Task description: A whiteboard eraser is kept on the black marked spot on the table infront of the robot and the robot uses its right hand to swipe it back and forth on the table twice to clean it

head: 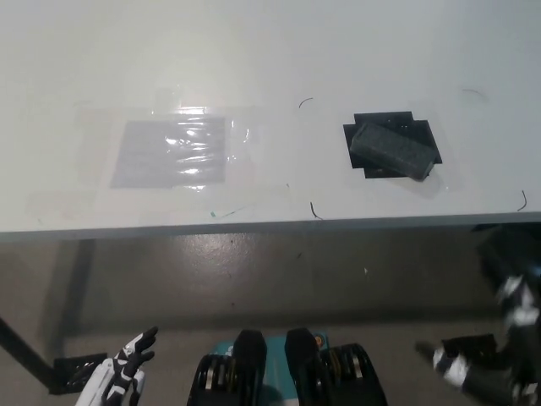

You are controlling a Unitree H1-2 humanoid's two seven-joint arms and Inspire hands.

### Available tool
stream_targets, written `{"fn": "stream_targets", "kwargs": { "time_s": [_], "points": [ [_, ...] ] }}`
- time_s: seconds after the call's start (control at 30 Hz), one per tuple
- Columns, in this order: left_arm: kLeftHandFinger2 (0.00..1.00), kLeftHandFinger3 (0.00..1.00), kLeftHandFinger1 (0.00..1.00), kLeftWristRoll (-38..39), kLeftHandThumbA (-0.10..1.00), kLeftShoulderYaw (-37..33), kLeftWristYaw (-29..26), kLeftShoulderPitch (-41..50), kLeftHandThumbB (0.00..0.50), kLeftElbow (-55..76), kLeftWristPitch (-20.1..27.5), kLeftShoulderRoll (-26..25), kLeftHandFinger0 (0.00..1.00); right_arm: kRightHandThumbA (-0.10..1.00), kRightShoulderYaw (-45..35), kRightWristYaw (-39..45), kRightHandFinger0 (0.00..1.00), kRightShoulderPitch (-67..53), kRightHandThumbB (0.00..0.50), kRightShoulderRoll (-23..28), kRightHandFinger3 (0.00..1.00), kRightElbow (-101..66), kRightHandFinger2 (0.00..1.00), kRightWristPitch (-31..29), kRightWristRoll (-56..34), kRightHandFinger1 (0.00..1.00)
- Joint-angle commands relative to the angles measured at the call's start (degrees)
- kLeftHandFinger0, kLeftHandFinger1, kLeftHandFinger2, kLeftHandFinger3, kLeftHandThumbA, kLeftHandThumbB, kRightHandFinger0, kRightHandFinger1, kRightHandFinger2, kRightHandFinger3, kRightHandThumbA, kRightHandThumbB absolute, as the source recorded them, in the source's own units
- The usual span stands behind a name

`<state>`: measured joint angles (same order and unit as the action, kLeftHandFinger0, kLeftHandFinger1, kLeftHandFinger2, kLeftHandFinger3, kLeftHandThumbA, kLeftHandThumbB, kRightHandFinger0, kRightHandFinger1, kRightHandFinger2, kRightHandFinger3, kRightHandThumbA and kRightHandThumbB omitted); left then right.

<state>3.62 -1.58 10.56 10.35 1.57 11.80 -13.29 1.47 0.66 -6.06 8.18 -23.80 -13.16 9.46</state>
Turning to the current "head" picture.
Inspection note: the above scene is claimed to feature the grey paper sheet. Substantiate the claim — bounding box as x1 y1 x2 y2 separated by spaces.
110 120 227 189

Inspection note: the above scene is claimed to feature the black table leg bar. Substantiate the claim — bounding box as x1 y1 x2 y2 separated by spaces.
0 315 58 392

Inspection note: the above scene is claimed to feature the clear plastic film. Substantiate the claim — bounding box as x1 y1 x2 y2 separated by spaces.
29 86 297 223

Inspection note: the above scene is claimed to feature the dark whiteboard eraser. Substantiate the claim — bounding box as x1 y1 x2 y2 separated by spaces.
348 121 436 182

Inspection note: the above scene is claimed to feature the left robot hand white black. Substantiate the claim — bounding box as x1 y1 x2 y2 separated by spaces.
82 325 160 406

